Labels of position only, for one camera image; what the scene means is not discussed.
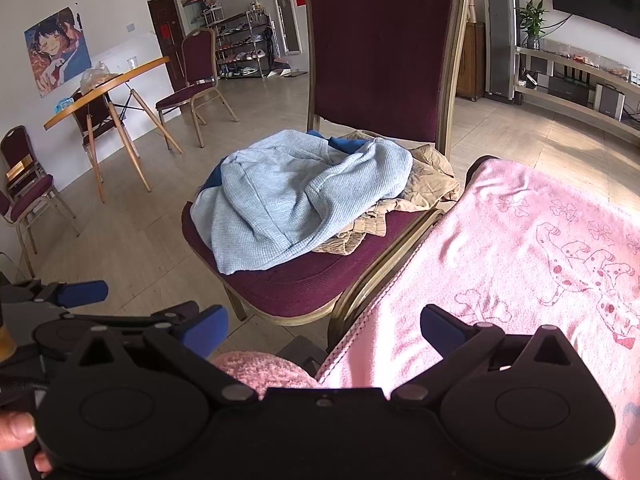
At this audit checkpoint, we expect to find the shoe rack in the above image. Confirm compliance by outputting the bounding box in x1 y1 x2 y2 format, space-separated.
202 7 273 79

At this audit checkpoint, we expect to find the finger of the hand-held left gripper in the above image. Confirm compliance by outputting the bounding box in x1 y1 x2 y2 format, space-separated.
35 281 109 308
67 307 173 330

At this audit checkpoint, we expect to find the dark red door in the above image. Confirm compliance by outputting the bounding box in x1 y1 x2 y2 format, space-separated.
148 0 186 91

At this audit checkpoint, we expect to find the brown wooden cabinet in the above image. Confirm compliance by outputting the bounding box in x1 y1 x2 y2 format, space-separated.
457 20 487 101

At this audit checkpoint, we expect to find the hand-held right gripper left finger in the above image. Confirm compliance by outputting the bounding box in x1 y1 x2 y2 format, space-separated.
65 305 261 406

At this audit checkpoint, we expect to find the clear plastic bag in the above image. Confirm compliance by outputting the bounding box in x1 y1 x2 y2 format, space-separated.
80 61 121 93

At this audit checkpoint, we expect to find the beige garment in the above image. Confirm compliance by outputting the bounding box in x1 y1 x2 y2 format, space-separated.
312 130 461 256

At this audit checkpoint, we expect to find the maroon banquet chair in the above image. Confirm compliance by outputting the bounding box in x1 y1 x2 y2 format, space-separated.
156 27 239 149
70 87 131 171
181 0 472 356
0 125 80 256

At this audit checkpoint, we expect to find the silver framed glass door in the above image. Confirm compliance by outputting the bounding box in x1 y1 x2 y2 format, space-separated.
268 0 303 56

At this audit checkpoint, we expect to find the silver tower speaker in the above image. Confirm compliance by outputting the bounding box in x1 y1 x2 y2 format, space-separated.
482 0 521 103

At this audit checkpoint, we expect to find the curved silver television stand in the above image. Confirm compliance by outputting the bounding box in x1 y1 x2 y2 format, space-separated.
514 45 640 148

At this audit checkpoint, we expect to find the wall poster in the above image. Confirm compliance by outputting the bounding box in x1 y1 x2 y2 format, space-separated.
24 7 92 98

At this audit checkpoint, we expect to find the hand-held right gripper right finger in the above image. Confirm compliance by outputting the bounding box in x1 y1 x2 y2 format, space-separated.
390 304 583 408

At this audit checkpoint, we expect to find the person's pink fleece clothing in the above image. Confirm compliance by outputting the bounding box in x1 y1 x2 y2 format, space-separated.
212 351 321 401

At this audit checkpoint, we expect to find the grey and blue waffle sweater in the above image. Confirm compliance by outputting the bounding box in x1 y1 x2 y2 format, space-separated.
191 129 415 276

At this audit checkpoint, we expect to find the pink printed blanket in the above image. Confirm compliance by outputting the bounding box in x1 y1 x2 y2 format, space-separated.
315 157 640 480

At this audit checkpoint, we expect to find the black media box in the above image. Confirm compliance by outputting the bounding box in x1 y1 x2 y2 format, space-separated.
547 75 590 107

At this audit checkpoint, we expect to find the person's left hand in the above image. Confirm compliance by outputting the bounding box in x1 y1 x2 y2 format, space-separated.
0 411 51 477

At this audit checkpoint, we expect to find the bamboo plant in vase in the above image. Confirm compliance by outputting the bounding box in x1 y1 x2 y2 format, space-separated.
517 0 546 51

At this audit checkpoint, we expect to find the round wooden table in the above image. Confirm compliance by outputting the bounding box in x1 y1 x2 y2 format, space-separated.
44 56 183 203

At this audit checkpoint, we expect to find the small silver speaker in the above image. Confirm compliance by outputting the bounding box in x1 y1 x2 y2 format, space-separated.
594 82 626 121

